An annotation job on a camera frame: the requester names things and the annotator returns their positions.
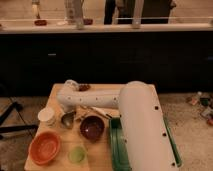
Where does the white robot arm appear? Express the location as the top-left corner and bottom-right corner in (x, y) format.
(57, 80), (179, 171)

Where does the dark red bowl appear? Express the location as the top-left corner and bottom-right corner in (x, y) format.
(80, 116), (105, 141)

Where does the orange bowl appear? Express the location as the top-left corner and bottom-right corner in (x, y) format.
(28, 131), (61, 166)

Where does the red bowl on counter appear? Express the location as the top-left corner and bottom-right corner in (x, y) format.
(34, 20), (47, 26)

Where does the brown chocolate bar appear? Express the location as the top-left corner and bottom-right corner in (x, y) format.
(79, 84), (91, 91)

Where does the metal measuring scoop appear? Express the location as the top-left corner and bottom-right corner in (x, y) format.
(61, 111), (76, 129)

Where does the white cup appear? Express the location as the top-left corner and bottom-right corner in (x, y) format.
(38, 107), (56, 126)

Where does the dark red dish on counter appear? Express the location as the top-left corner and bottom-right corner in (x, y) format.
(84, 19), (93, 25)

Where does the small green cup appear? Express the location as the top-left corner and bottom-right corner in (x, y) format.
(68, 146), (85, 163)

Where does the green plastic tray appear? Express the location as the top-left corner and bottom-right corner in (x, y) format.
(109, 118), (182, 171)

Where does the black chair base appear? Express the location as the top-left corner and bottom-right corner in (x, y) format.
(0, 78), (39, 140)

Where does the white handled utensil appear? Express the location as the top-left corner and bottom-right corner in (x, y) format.
(82, 106), (113, 119)

